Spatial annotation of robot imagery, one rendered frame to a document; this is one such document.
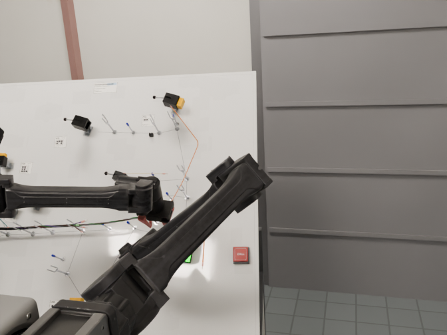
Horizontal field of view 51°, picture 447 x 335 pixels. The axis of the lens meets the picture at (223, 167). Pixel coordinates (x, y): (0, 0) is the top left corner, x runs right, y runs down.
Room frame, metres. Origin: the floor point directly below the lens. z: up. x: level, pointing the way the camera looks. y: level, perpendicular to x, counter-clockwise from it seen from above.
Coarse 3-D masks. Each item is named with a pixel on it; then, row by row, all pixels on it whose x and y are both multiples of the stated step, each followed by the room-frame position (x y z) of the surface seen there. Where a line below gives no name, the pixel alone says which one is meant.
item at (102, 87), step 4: (96, 84) 1.96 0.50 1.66; (100, 84) 1.96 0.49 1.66; (104, 84) 1.96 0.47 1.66; (108, 84) 1.95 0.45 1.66; (112, 84) 1.95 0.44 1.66; (116, 84) 1.95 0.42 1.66; (96, 88) 1.95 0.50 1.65; (100, 88) 1.95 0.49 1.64; (104, 88) 1.94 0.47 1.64; (108, 88) 1.94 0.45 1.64; (112, 88) 1.94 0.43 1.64; (116, 88) 1.94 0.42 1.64; (96, 92) 1.94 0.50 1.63; (100, 92) 1.93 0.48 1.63; (104, 92) 1.93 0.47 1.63; (108, 92) 1.93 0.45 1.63
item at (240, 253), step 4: (236, 248) 1.45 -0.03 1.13; (240, 248) 1.45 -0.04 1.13; (244, 248) 1.45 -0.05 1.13; (236, 252) 1.44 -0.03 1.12; (240, 252) 1.44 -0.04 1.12; (244, 252) 1.44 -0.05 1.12; (236, 256) 1.44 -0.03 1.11; (240, 256) 1.44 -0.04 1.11; (244, 256) 1.43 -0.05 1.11; (236, 260) 1.43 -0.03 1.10; (240, 260) 1.43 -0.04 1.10; (244, 260) 1.43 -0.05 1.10
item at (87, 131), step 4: (76, 116) 1.78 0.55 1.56; (80, 116) 1.77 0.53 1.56; (64, 120) 1.81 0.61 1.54; (72, 120) 1.78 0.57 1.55; (76, 120) 1.77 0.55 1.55; (80, 120) 1.76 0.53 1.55; (84, 120) 1.76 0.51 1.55; (88, 120) 1.77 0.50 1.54; (72, 124) 1.76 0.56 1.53; (76, 124) 1.76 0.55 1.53; (80, 124) 1.75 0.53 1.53; (84, 124) 1.75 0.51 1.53; (88, 124) 1.78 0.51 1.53; (76, 128) 1.79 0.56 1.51; (80, 128) 1.77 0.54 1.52; (84, 128) 1.76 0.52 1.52; (88, 128) 1.78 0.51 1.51; (84, 132) 1.83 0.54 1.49; (88, 132) 1.82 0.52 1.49
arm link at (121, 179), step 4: (120, 176) 1.29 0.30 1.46; (124, 176) 1.29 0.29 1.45; (128, 176) 1.30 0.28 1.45; (116, 180) 1.28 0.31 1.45; (120, 180) 1.28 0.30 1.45; (124, 180) 1.28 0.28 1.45; (128, 180) 1.27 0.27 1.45; (132, 180) 1.27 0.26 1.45; (140, 180) 1.24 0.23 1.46; (144, 180) 1.24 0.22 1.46; (148, 180) 1.24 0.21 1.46; (116, 184) 1.26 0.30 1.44; (136, 184) 1.20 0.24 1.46; (140, 184) 1.20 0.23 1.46; (144, 184) 1.21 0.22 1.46; (148, 184) 1.21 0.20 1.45; (152, 184) 1.24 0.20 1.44; (140, 188) 1.19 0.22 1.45; (144, 188) 1.19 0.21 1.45; (152, 188) 1.24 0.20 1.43; (152, 192) 1.24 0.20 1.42; (152, 196) 1.24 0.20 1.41; (148, 212) 1.21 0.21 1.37
